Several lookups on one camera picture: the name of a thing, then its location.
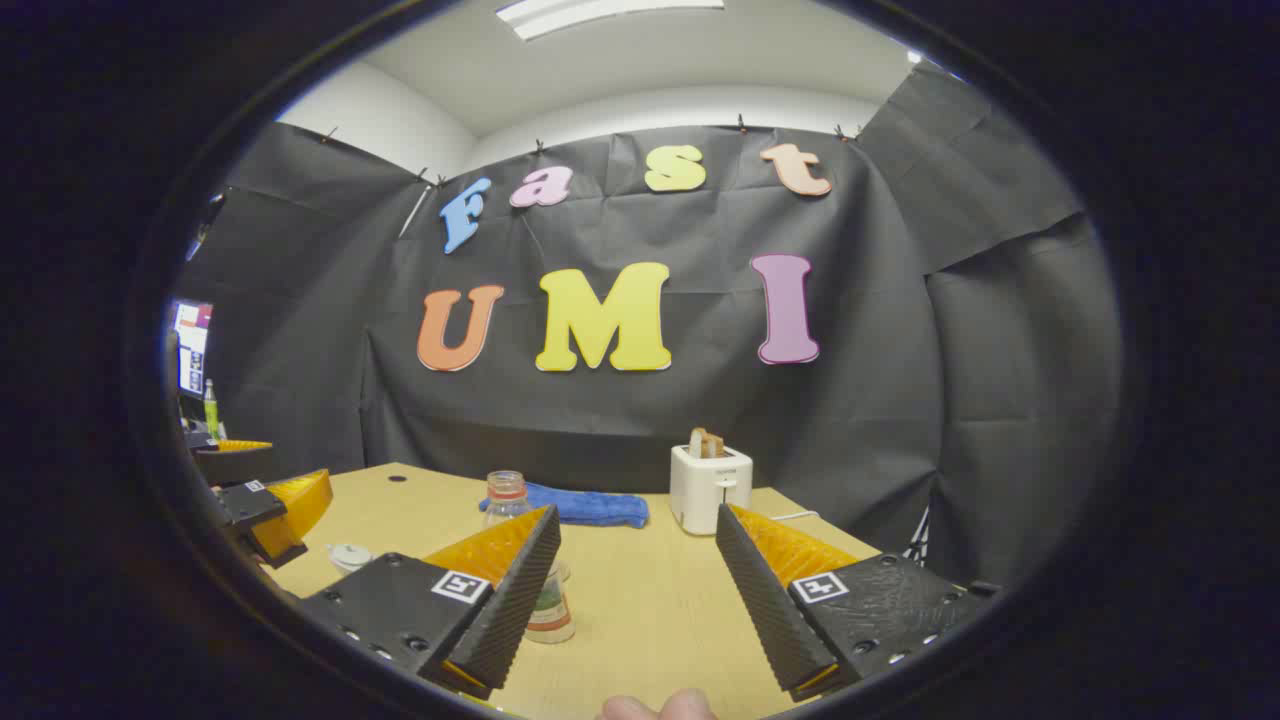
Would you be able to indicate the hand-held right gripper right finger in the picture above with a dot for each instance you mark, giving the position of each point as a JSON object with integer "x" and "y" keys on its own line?
{"x": 765, "y": 600}

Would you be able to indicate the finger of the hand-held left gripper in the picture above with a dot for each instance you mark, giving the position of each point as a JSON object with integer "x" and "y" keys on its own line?
{"x": 262, "y": 500}
{"x": 235, "y": 462}

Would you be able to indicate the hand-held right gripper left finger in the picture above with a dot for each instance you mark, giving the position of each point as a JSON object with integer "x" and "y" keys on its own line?
{"x": 520, "y": 590}

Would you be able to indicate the clear plastic water bottle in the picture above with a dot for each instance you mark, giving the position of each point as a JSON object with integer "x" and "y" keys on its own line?
{"x": 507, "y": 495}

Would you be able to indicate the white teacup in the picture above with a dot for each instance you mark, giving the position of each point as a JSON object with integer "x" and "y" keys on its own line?
{"x": 352, "y": 567}

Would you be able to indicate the green drink bottle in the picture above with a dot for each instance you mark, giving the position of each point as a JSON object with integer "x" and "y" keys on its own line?
{"x": 211, "y": 410}

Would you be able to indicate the blue towel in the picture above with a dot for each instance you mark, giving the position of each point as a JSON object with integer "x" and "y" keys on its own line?
{"x": 590, "y": 505}

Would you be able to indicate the computer monitor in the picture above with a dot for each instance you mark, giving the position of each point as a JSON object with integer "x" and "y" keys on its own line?
{"x": 192, "y": 345}

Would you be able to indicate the white toaster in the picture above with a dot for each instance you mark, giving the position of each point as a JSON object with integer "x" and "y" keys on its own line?
{"x": 705, "y": 490}

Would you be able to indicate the bread slice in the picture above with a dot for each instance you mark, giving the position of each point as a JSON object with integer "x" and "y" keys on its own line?
{"x": 707, "y": 443}

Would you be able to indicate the black backdrop cloth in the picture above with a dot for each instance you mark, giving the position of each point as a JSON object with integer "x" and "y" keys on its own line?
{"x": 650, "y": 400}

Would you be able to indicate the ceiling light panel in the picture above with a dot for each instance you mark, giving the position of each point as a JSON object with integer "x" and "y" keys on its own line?
{"x": 600, "y": 12}

